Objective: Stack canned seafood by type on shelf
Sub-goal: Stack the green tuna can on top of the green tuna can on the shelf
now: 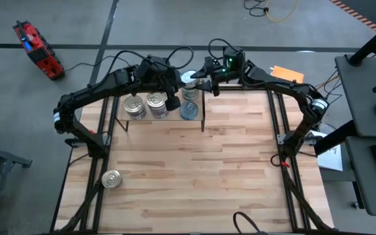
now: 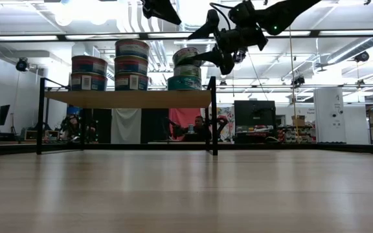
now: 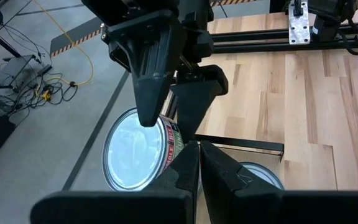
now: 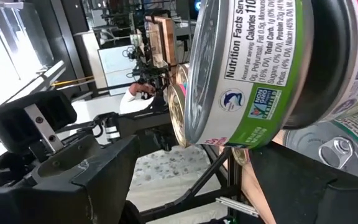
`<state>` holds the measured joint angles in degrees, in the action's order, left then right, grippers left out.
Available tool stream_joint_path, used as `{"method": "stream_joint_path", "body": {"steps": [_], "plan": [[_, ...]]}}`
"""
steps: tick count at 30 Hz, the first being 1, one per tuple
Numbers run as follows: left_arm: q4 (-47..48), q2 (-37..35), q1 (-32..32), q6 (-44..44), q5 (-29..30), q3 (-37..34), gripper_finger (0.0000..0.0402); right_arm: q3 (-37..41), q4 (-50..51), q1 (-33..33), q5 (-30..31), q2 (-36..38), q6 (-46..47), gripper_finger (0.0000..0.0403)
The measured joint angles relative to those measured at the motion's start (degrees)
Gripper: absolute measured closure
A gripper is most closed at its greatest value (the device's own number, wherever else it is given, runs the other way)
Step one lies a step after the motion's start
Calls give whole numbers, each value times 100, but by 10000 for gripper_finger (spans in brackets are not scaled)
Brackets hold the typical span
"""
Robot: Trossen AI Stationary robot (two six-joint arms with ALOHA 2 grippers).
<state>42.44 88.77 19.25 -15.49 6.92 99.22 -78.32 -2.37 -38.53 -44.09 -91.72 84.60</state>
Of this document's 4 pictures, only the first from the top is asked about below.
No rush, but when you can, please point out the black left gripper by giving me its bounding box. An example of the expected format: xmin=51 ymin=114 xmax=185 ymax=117
xmin=138 ymin=70 xmax=182 ymax=112

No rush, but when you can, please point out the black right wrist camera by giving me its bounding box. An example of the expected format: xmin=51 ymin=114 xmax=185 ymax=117
xmin=223 ymin=46 xmax=245 ymax=71

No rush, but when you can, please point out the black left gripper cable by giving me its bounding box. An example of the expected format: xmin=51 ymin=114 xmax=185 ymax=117
xmin=104 ymin=46 xmax=195 ymax=86

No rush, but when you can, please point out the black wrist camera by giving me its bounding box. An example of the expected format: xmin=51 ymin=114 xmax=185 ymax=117
xmin=223 ymin=46 xmax=245 ymax=71
xmin=139 ymin=55 xmax=170 ymax=78

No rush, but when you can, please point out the red black portable power unit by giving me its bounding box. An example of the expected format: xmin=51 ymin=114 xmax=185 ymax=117
xmin=12 ymin=20 xmax=65 ymax=81

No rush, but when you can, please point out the grey desk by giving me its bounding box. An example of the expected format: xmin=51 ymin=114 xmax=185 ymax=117
xmin=334 ymin=54 xmax=376 ymax=138
xmin=344 ymin=135 xmax=376 ymax=218

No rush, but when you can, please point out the black pole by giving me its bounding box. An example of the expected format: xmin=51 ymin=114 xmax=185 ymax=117
xmin=347 ymin=16 xmax=376 ymax=67

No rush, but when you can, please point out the orange paper sheet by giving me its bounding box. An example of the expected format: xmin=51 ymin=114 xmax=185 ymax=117
xmin=271 ymin=65 xmax=306 ymax=84

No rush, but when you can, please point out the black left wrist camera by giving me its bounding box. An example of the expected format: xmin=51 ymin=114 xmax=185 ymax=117
xmin=139 ymin=55 xmax=170 ymax=78

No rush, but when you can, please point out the white paper sheet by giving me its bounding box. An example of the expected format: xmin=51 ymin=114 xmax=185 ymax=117
xmin=317 ymin=132 xmax=344 ymax=172

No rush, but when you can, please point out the black coiled floor cable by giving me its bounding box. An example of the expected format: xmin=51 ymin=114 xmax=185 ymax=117
xmin=243 ymin=0 xmax=270 ymax=18

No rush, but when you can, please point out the black floor mat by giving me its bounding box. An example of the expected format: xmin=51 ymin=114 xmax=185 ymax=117
xmin=333 ymin=0 xmax=376 ymax=30

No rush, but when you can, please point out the black looped cable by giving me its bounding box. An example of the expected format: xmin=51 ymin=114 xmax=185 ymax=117
xmin=232 ymin=211 xmax=261 ymax=235

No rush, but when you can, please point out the black aluminium frame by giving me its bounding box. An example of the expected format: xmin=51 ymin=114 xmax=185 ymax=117
xmin=202 ymin=84 xmax=334 ymax=235
xmin=49 ymin=94 xmax=125 ymax=235

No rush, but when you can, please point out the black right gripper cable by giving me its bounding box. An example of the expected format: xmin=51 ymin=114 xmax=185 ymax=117
xmin=207 ymin=38 xmax=234 ymax=60

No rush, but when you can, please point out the black desk leg beam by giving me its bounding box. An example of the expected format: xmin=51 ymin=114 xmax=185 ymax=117
xmin=313 ymin=119 xmax=358 ymax=157

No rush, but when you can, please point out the grey metal cart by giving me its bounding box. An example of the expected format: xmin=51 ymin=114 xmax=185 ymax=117
xmin=0 ymin=132 xmax=34 ymax=235

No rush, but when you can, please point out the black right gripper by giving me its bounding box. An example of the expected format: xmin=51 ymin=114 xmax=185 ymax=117
xmin=190 ymin=58 xmax=248 ymax=97

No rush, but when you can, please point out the yellow floor cable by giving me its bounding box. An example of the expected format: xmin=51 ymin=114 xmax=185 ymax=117
xmin=264 ymin=0 xmax=302 ymax=24

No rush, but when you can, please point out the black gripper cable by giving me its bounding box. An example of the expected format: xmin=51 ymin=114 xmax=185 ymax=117
xmin=207 ymin=38 xmax=234 ymax=60
xmin=104 ymin=46 xmax=195 ymax=86

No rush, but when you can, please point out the silver metal bracket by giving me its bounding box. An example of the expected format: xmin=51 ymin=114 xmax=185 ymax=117
xmin=275 ymin=132 xmax=289 ymax=146

